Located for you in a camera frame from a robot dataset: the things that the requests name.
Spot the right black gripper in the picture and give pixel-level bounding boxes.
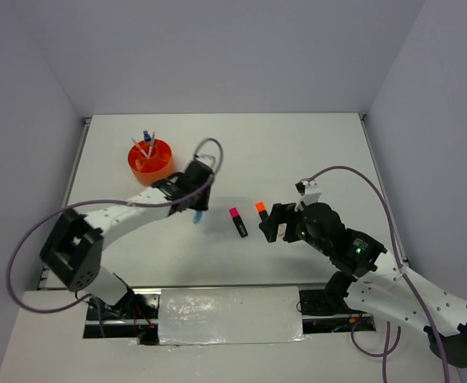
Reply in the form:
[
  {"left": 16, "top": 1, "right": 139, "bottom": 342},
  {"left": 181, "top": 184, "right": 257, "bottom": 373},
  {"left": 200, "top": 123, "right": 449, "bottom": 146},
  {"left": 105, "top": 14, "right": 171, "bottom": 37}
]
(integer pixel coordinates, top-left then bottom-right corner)
[{"left": 258, "top": 202, "right": 330, "bottom": 255}]

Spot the orange black highlighter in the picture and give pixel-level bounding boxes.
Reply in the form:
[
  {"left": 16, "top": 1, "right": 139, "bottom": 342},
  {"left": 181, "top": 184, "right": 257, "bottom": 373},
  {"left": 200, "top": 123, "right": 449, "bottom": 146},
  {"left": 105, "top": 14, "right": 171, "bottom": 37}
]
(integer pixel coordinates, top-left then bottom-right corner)
[{"left": 255, "top": 201, "right": 268, "bottom": 221}]

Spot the translucent blue correction tape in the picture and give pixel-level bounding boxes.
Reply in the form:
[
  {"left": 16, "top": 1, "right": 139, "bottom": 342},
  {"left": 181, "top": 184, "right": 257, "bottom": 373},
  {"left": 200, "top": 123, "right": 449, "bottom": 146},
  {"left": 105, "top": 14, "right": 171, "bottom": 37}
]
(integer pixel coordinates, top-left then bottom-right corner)
[{"left": 192, "top": 211, "right": 204, "bottom": 224}]

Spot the clear green pen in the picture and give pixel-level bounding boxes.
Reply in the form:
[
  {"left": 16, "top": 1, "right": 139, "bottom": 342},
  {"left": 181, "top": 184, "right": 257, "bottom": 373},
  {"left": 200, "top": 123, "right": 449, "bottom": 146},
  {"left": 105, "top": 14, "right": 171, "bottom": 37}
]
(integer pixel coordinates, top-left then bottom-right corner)
[{"left": 148, "top": 131, "right": 156, "bottom": 158}]

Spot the pink black highlighter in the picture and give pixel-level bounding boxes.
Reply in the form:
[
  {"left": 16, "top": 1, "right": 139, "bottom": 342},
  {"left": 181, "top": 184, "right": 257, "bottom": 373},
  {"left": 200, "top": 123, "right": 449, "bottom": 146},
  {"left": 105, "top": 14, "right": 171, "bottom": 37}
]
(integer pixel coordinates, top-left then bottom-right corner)
[{"left": 229, "top": 207, "right": 248, "bottom": 238}]

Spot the clear spray bottle blue cap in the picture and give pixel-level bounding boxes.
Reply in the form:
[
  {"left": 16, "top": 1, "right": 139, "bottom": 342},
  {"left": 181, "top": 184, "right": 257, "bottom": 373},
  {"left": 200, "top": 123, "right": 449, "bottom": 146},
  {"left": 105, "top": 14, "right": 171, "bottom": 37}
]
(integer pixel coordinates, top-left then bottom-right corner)
[{"left": 143, "top": 130, "right": 152, "bottom": 143}]

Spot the clear orange pen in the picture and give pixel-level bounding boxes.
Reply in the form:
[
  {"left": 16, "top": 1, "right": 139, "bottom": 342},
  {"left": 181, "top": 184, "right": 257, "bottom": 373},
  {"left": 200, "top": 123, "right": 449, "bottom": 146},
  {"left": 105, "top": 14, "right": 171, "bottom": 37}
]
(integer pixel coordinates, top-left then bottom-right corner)
[{"left": 131, "top": 137, "right": 148, "bottom": 158}]

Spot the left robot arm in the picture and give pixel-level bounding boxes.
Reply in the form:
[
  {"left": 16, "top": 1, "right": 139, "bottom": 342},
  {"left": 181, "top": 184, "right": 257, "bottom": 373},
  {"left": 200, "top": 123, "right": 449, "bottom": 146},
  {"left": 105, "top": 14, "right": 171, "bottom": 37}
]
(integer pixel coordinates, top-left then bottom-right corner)
[{"left": 40, "top": 159, "right": 215, "bottom": 318}]

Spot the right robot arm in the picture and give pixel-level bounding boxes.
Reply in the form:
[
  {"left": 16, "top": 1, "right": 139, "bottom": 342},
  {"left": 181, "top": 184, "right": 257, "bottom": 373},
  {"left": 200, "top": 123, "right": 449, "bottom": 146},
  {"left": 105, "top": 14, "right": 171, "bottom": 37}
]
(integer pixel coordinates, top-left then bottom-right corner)
[{"left": 256, "top": 203, "right": 467, "bottom": 368}]

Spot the orange round desk organizer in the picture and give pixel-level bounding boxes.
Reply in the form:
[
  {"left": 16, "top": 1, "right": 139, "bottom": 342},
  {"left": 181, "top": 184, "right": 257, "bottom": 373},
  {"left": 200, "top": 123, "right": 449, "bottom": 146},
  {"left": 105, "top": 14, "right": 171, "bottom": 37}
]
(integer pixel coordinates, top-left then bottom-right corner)
[{"left": 127, "top": 139, "right": 176, "bottom": 186}]

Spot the silver taped plate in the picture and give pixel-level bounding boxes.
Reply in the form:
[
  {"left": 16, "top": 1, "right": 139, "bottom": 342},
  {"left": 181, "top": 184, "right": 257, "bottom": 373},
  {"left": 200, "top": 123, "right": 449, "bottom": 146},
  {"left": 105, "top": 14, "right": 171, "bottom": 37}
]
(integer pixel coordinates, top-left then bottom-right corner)
[{"left": 158, "top": 286, "right": 305, "bottom": 345}]

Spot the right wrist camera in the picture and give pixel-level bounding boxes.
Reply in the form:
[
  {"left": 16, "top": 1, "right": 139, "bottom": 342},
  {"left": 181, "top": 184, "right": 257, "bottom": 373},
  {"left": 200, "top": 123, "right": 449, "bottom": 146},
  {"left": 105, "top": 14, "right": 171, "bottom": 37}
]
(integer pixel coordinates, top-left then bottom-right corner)
[{"left": 295, "top": 180, "right": 322, "bottom": 211}]

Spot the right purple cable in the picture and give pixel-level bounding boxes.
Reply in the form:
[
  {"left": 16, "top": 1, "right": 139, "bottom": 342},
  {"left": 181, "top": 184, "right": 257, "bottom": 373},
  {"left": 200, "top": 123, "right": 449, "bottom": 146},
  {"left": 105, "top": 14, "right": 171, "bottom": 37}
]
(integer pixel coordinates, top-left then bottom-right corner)
[{"left": 308, "top": 165, "right": 452, "bottom": 383}]

